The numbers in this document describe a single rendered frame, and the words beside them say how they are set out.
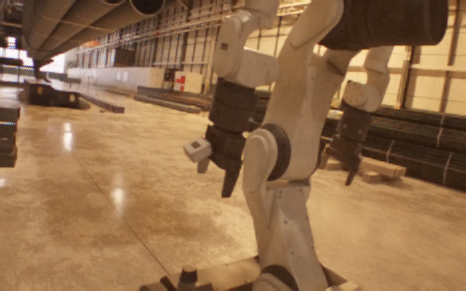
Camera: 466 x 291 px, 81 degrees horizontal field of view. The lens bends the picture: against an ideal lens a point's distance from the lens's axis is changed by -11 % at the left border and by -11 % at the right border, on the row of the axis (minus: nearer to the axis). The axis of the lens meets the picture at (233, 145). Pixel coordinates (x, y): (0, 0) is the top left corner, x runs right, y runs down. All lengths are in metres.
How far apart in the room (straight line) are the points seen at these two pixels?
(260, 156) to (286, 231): 0.19
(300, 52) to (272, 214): 0.39
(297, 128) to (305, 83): 0.10
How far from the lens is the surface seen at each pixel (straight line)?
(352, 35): 0.67
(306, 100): 0.71
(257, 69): 0.58
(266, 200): 0.75
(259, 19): 0.56
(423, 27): 0.61
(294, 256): 0.77
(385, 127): 5.41
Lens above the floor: 0.73
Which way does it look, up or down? 9 degrees down
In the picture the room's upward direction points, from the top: 9 degrees clockwise
